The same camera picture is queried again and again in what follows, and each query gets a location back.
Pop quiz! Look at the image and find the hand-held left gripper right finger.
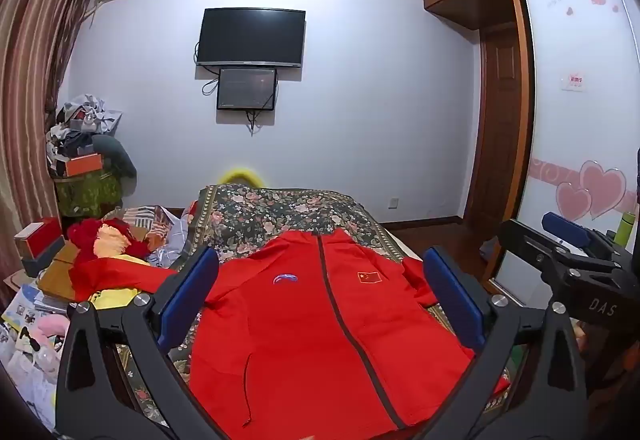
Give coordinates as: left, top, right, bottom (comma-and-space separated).
422, 245, 589, 440

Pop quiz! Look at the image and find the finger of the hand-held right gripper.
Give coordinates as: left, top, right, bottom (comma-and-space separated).
541, 211, 626, 266
496, 219, 576, 293

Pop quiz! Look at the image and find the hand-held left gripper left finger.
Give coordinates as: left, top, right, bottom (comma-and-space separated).
54, 246, 223, 440

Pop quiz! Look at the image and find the red zip jacket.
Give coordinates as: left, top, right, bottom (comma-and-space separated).
70, 229, 511, 440

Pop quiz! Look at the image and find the pile of mixed clothes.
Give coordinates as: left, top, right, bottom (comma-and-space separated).
46, 94, 124, 167

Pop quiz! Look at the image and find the green bottle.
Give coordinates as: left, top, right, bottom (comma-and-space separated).
619, 214, 639, 247

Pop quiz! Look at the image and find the plaid cloth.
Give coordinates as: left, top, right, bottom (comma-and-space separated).
120, 204, 193, 267

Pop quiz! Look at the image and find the yellow cloth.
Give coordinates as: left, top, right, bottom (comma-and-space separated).
90, 287, 142, 311

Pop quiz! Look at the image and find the red plush toy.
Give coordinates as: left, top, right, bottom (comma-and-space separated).
66, 219, 152, 267

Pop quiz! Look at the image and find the brown wooden door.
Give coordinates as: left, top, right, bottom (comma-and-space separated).
470, 23, 532, 227

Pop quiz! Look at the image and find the dark floral bed blanket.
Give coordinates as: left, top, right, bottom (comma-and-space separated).
115, 183, 511, 427

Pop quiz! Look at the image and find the yellow round object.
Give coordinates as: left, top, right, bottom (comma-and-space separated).
218, 165, 266, 188

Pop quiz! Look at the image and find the brown cardboard box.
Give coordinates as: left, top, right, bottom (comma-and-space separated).
37, 240, 82, 302

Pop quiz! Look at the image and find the green patterned cloth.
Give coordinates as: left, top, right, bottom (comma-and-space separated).
54, 169, 124, 219

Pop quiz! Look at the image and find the pink soft toy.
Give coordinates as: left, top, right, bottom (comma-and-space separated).
34, 314, 69, 337

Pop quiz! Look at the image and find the red box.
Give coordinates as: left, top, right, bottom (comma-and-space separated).
14, 217, 64, 262

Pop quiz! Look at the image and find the orange box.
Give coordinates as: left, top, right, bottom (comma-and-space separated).
65, 153, 105, 177

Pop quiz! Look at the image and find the pile of papers and magazines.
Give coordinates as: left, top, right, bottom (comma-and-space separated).
0, 270, 72, 432

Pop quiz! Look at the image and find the brown striped curtain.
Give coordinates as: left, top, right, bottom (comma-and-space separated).
0, 0, 103, 301

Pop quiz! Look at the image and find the small black wall monitor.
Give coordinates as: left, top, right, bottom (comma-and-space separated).
216, 67, 278, 111

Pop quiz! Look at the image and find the black wall television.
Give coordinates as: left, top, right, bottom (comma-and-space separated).
196, 8, 307, 68

